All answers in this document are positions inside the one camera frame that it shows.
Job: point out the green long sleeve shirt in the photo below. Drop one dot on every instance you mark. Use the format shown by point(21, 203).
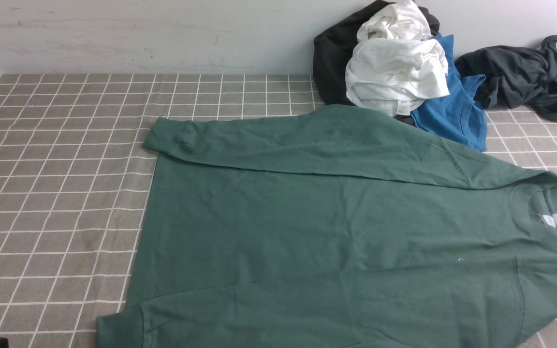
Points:
point(342, 228)

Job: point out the white crumpled shirt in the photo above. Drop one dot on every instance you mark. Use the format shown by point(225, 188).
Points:
point(397, 63)

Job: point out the blue t-shirt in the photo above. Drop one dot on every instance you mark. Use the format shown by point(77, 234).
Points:
point(457, 116)

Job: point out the grey checkered tablecloth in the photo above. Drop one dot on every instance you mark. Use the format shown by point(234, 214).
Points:
point(75, 181)

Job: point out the black crumpled garment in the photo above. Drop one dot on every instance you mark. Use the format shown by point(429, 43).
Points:
point(334, 48)

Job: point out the dark grey crumpled garment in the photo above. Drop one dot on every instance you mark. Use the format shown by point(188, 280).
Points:
point(515, 76)

